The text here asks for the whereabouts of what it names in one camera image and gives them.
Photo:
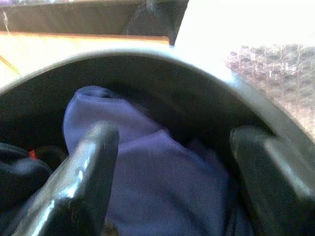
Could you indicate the white bubble wrap sheet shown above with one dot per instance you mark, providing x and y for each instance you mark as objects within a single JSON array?
[{"x": 283, "y": 73}]

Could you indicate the white front-load washing machine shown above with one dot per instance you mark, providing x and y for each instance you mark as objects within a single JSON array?
[{"x": 246, "y": 22}]

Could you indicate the dark cabinet plinth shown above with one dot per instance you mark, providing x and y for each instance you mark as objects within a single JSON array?
[{"x": 73, "y": 17}]

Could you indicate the red garment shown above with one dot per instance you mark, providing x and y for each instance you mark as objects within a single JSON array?
[{"x": 32, "y": 154}]

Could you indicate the dark navy garment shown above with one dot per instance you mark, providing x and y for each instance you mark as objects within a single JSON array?
[{"x": 17, "y": 177}]

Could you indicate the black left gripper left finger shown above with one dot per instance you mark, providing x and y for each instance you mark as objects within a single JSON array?
[{"x": 81, "y": 172}]

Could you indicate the purple cloth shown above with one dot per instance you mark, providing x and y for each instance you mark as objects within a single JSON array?
[{"x": 152, "y": 177}]

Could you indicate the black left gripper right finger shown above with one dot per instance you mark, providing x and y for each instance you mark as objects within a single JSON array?
[{"x": 268, "y": 186}]

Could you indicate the round black laundry basket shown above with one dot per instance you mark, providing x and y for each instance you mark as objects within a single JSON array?
[{"x": 172, "y": 81}]

